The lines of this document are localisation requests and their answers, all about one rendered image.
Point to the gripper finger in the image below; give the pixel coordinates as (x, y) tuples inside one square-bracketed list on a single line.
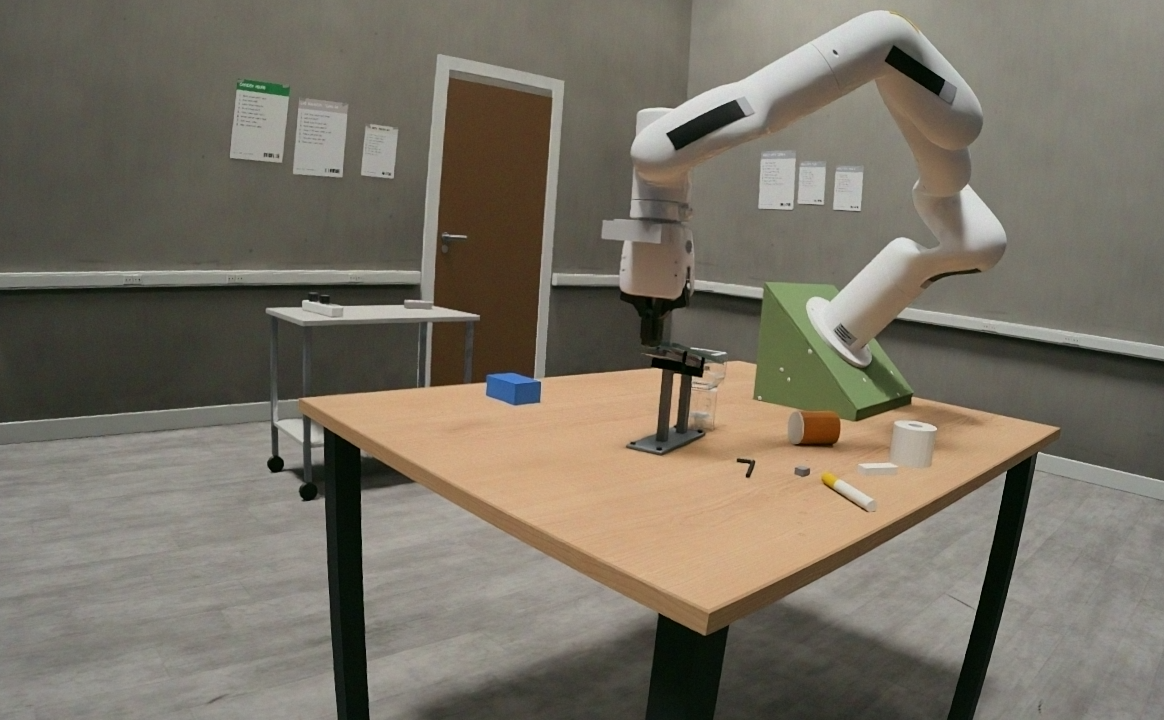
[(661, 310), (644, 309)]

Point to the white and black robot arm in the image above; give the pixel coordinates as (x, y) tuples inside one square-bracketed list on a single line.
[(914, 81)]

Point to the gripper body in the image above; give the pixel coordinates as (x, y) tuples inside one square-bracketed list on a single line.
[(651, 269)]

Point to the white cylinder with yellow cap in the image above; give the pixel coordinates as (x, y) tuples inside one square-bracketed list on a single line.
[(849, 492)]

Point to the blue rectangular block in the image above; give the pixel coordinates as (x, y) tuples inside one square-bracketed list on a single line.
[(513, 389)]

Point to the clear plastic vial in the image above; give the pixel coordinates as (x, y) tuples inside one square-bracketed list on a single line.
[(702, 409)]

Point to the orange-brown cylinder with grey end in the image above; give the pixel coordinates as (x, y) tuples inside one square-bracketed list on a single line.
[(813, 427)]

